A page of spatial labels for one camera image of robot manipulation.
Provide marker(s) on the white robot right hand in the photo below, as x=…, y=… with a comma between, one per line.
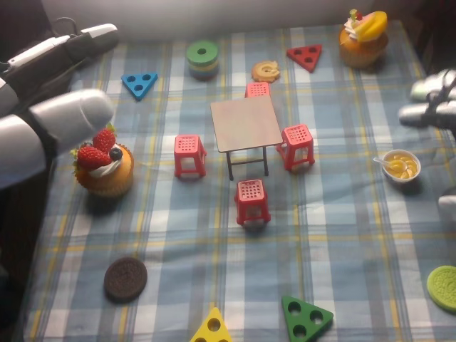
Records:
x=432, y=115

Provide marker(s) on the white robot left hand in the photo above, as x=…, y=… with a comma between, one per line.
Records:
x=71, y=115

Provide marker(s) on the white bowl with yellow food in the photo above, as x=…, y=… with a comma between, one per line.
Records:
x=402, y=167

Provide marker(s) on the red stool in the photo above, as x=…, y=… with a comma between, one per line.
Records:
x=298, y=146
x=257, y=89
x=252, y=201
x=189, y=155

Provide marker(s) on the miniature brown folding table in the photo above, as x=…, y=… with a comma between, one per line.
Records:
x=246, y=123

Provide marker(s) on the red stool back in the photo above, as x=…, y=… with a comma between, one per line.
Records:
x=257, y=89

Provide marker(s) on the red stool front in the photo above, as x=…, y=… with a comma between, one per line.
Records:
x=252, y=201

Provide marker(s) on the strawberry toy cupcake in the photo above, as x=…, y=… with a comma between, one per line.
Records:
x=105, y=167

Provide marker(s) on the small white spoon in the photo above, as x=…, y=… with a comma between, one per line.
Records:
x=388, y=163

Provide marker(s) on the blue triangle block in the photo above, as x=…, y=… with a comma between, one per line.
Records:
x=139, y=83

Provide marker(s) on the orange fruit toy cupcake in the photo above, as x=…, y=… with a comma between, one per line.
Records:
x=363, y=39

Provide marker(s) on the red triangle block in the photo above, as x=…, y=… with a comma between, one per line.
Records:
x=305, y=57

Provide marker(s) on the blue plaid tablecloth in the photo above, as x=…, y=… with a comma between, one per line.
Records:
x=320, y=231

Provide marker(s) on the chocolate sandwich toy cookie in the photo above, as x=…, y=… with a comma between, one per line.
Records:
x=125, y=279

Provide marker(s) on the green sandwich toy cookie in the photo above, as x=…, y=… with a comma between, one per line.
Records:
x=443, y=288

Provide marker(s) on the tan swirl toy cookie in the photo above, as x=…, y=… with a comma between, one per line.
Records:
x=265, y=71

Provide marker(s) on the green triangle block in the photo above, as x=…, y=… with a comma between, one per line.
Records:
x=304, y=318

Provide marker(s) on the yellow triangle block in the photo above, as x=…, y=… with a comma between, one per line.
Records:
x=212, y=327

